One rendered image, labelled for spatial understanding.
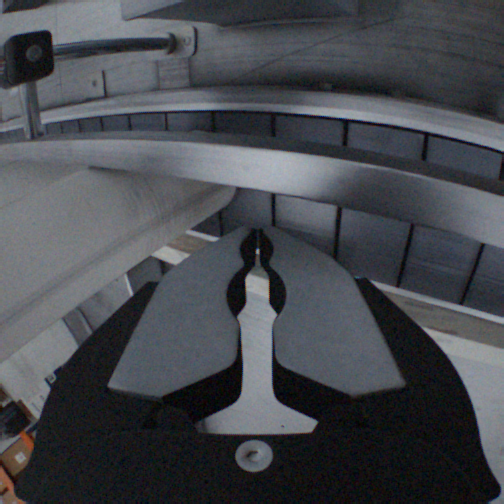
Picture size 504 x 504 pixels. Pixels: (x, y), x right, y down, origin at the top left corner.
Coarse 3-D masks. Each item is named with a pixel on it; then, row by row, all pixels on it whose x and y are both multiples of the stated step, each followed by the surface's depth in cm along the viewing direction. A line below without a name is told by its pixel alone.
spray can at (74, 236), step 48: (48, 192) 10; (96, 192) 11; (144, 192) 13; (192, 192) 15; (0, 240) 8; (48, 240) 9; (96, 240) 11; (144, 240) 13; (0, 288) 8; (48, 288) 9; (96, 288) 12; (0, 336) 8
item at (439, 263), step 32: (64, 128) 26; (96, 128) 23; (128, 128) 21; (160, 128) 20; (192, 128) 19; (224, 128) 17; (256, 128) 16; (288, 128) 16; (320, 128) 15; (352, 128) 14; (384, 128) 13; (448, 160) 12; (480, 160) 11; (256, 192) 18; (224, 224) 21; (256, 224) 19; (288, 224) 18; (320, 224) 17; (352, 224) 16; (384, 224) 15; (352, 256) 17; (384, 256) 16; (416, 256) 15; (448, 256) 14; (480, 256) 13; (416, 288) 16; (448, 288) 15; (480, 288) 14
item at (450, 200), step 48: (0, 144) 18; (48, 144) 13; (96, 144) 11; (144, 144) 10; (192, 144) 9; (240, 144) 8; (288, 144) 8; (288, 192) 8; (336, 192) 7; (384, 192) 7; (432, 192) 6; (480, 192) 5; (480, 240) 6
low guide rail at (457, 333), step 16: (176, 240) 20; (192, 240) 20; (208, 240) 20; (160, 256) 20; (176, 256) 19; (256, 256) 18; (256, 272) 17; (256, 288) 17; (400, 304) 14; (416, 304) 14; (432, 304) 14; (416, 320) 13; (432, 320) 13; (448, 320) 13; (464, 320) 13; (480, 320) 12; (432, 336) 13; (448, 336) 12; (464, 336) 12; (480, 336) 12; (496, 336) 11; (448, 352) 12; (464, 352) 12; (480, 352) 11; (496, 352) 11
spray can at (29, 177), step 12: (24, 168) 18; (36, 168) 18; (48, 168) 19; (60, 168) 19; (72, 168) 20; (84, 168) 21; (0, 180) 16; (12, 180) 17; (24, 180) 17; (36, 180) 18; (48, 180) 19; (0, 192) 16; (12, 192) 17; (24, 192) 17; (0, 204) 16
